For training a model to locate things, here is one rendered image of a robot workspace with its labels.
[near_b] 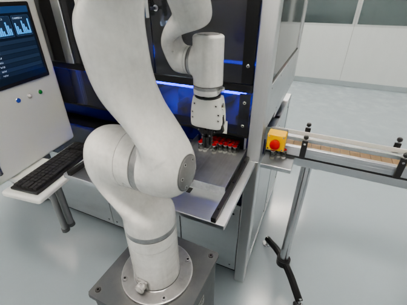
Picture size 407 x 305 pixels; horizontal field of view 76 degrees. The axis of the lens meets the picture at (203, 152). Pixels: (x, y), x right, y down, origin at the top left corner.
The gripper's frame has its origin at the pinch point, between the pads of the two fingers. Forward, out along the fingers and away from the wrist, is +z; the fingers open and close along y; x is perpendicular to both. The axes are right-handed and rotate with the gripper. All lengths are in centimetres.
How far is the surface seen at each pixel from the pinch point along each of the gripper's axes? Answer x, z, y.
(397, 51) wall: -488, 43, -139
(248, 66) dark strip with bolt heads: -28.1, -17.7, -3.9
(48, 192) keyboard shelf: 17, 30, 64
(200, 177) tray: -8.5, 22.2, 6.4
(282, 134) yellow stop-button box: -28.8, 7.3, -20.0
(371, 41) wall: -488, 31, -98
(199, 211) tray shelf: 9.0, 22.4, -1.1
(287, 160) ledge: -35.1, 22.4, -23.6
